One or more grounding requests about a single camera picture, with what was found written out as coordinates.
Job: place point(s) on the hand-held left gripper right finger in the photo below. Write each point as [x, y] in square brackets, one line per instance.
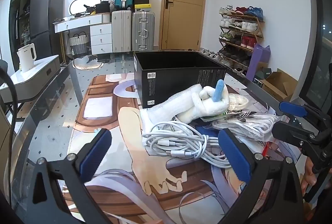
[234, 159]

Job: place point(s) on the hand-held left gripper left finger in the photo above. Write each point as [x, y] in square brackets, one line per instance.
[94, 156]

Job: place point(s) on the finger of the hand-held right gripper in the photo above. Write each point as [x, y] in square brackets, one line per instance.
[293, 133]
[290, 107]

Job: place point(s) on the white bubble wrap roll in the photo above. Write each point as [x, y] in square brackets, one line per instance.
[166, 107]

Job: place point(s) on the black cardboard box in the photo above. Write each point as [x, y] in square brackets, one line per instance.
[176, 84]

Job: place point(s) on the person's right hand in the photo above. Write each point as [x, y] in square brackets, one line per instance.
[307, 177]

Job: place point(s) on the open cardboard box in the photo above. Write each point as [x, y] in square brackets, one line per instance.
[280, 86]

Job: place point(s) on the dark green box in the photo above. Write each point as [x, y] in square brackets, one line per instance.
[260, 77]

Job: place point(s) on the green label packet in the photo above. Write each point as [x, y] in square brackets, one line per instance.
[215, 117]

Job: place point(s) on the white round object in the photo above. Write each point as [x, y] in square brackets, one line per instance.
[238, 102]

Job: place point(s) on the printed desk mat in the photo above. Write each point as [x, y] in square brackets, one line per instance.
[145, 169]

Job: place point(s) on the blue sponge piece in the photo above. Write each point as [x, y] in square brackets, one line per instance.
[218, 90]

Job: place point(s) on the group of racked shoes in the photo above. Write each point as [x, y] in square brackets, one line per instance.
[246, 41]

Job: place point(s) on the wooden shoe rack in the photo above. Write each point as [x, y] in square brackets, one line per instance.
[256, 22]

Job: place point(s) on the group of loose sneakers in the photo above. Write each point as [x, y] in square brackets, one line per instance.
[212, 54]

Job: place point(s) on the white low cabinet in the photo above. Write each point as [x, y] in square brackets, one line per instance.
[36, 71]

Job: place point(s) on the woven basket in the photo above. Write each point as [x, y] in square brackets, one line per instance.
[79, 45]

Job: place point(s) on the white vanity desk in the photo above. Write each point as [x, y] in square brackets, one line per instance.
[101, 40]

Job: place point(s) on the white electric kettle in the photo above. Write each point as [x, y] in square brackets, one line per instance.
[26, 58]

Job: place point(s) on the white suitcase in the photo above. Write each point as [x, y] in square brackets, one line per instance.
[121, 32]

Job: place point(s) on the tan wooden door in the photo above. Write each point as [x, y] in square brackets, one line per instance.
[186, 24]

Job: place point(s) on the silver suitcase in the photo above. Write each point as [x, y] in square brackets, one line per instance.
[142, 32]

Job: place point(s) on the black bag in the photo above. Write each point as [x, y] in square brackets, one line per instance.
[102, 7]

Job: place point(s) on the black fridge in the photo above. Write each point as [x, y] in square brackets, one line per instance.
[46, 14]

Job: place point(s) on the oval mirror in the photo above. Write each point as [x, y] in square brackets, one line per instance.
[80, 5]

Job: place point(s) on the white plastic bag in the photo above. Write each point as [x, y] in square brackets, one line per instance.
[110, 3]

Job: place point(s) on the yellow black shoe box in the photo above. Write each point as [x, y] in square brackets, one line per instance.
[142, 7]

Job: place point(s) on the plain black shoe box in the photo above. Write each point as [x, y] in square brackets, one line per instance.
[141, 1]

